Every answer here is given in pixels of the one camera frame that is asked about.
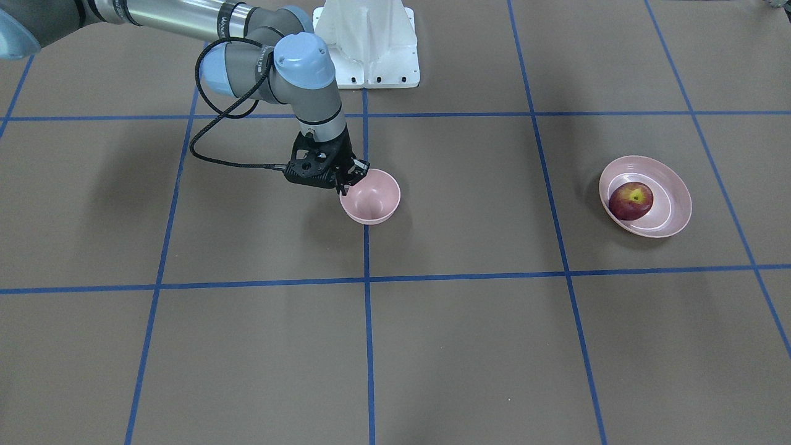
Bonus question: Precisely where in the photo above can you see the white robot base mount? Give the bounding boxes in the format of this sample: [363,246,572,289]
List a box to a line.
[313,1,421,90]

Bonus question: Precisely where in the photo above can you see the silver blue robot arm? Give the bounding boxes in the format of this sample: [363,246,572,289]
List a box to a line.
[1,1,370,195]

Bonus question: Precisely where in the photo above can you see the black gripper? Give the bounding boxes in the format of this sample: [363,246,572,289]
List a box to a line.
[283,130,370,197]

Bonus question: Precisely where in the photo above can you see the blue tape grid lines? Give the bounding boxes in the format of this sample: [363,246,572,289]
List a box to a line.
[2,1,789,444]

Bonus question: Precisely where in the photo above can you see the pink plate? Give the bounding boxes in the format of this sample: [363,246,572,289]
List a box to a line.
[598,155,692,239]

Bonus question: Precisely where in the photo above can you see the red apple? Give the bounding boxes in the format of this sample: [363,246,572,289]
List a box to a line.
[607,181,654,221]

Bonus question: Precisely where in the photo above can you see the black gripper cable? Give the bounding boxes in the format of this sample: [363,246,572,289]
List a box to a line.
[188,37,289,171]

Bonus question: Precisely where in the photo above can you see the pink bowl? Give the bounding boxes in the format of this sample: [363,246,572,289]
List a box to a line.
[339,169,402,226]

